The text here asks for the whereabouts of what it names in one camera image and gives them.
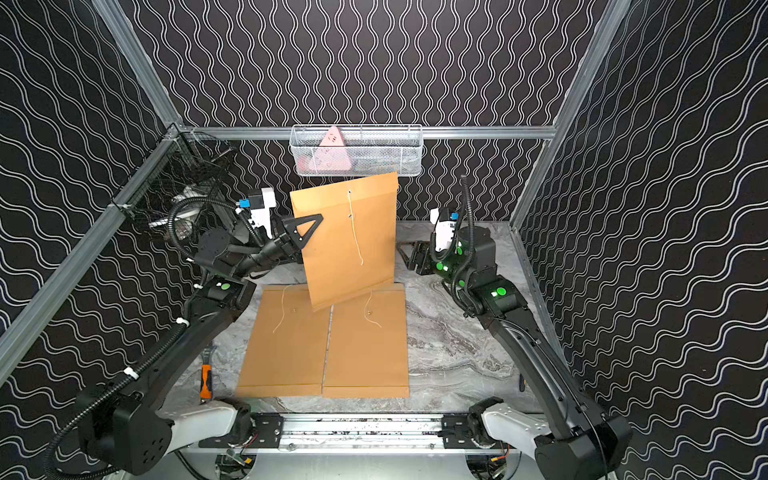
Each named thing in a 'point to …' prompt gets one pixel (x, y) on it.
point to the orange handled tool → (206, 388)
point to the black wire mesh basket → (186, 173)
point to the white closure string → (366, 308)
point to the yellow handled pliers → (522, 383)
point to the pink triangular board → (332, 154)
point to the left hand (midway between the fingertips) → (318, 212)
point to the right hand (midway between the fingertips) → (406, 242)
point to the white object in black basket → (183, 212)
